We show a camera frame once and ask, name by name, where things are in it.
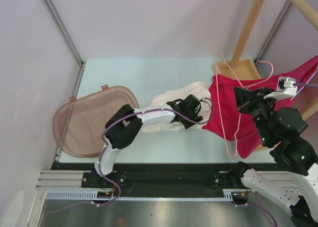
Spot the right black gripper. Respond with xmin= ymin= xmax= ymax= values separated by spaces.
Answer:
xmin=232 ymin=85 xmax=276 ymax=143

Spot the white t shirt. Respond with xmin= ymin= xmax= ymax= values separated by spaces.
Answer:
xmin=142 ymin=81 xmax=211 ymax=133

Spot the pink wire hanger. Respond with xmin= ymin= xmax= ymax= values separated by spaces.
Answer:
xmin=214 ymin=53 xmax=274 ymax=158

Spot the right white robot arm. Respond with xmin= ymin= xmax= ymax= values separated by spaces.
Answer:
xmin=229 ymin=87 xmax=318 ymax=227

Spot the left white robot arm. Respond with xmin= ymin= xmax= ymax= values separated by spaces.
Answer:
xmin=92 ymin=94 xmax=213 ymax=187

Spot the red t shirt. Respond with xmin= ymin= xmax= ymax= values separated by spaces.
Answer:
xmin=203 ymin=56 xmax=318 ymax=158

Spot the wooden clothes rack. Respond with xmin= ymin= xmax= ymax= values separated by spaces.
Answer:
xmin=218 ymin=0 xmax=318 ymax=156

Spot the brown translucent plastic basket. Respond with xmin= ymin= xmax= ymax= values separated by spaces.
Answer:
xmin=52 ymin=85 xmax=139 ymax=158

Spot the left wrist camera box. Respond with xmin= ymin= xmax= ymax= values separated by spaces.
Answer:
xmin=200 ymin=97 xmax=211 ymax=112

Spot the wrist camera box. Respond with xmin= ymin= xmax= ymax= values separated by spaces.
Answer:
xmin=200 ymin=97 xmax=211 ymax=112
xmin=264 ymin=76 xmax=298 ymax=100

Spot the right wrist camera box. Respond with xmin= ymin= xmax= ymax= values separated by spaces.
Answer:
xmin=264 ymin=76 xmax=298 ymax=100

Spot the blue wire hanger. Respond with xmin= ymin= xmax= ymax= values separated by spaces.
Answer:
xmin=291 ymin=66 xmax=318 ymax=100

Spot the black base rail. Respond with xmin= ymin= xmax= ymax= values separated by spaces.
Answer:
xmin=51 ymin=163 xmax=246 ymax=197

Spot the white cable duct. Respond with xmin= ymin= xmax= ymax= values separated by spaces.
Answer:
xmin=45 ymin=190 xmax=233 ymax=202

